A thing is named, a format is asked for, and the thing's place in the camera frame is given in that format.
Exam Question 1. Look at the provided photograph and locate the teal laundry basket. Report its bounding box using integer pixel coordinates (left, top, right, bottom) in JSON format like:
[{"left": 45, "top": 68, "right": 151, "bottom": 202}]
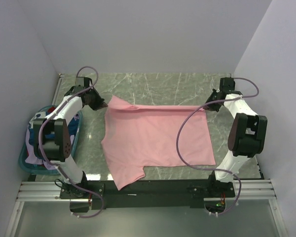
[{"left": 18, "top": 105, "right": 82, "bottom": 176}]

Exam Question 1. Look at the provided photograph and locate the red garment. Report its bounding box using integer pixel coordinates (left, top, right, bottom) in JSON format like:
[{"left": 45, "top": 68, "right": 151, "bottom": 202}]
[{"left": 47, "top": 106, "right": 56, "bottom": 113}]

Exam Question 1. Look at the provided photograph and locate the black base beam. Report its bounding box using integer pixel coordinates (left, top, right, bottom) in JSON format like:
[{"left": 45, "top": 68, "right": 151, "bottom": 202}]
[{"left": 59, "top": 179, "right": 237, "bottom": 213}]

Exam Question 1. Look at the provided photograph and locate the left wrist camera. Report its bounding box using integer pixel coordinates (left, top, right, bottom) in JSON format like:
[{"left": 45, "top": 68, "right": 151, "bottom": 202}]
[{"left": 75, "top": 77, "right": 93, "bottom": 88}]

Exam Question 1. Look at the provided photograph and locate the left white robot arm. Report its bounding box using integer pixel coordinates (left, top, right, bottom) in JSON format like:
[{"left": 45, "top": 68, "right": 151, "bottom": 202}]
[{"left": 33, "top": 86, "right": 107, "bottom": 198}]

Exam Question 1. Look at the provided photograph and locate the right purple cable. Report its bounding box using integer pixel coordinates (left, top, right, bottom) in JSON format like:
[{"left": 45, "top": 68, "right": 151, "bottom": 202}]
[{"left": 176, "top": 77, "right": 260, "bottom": 215}]

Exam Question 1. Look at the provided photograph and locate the purple cable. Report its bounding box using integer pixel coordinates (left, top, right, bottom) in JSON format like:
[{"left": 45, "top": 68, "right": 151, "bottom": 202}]
[
  {"left": 39, "top": 66, "right": 106, "bottom": 219},
  {"left": 176, "top": 77, "right": 260, "bottom": 215}
]

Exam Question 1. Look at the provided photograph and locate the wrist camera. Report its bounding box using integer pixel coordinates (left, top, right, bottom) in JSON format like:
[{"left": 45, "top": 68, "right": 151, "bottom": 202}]
[
  {"left": 75, "top": 77, "right": 93, "bottom": 88},
  {"left": 220, "top": 77, "right": 235, "bottom": 91}
]

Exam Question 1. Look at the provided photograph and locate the pink t shirt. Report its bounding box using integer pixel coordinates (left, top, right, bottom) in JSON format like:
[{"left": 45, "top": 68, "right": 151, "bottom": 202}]
[{"left": 101, "top": 96, "right": 216, "bottom": 190}]

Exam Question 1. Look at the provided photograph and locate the lavender t shirt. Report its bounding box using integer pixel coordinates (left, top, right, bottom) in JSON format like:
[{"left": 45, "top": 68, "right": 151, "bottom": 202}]
[{"left": 25, "top": 129, "right": 56, "bottom": 170}]

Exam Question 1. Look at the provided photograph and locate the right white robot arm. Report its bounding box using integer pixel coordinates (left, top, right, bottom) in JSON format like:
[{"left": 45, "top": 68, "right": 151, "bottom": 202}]
[{"left": 205, "top": 89, "right": 267, "bottom": 197}]

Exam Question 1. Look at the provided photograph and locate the blue printed t shirt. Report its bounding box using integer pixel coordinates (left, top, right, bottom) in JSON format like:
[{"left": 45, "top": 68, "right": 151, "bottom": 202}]
[{"left": 26, "top": 110, "right": 82, "bottom": 153}]

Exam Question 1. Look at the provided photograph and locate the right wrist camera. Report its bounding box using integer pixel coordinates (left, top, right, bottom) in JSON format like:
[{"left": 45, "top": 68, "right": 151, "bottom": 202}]
[{"left": 220, "top": 77, "right": 235, "bottom": 91}]

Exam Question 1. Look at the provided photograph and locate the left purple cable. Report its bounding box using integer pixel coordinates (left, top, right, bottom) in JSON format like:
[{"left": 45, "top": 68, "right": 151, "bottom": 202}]
[{"left": 39, "top": 66, "right": 106, "bottom": 219}]

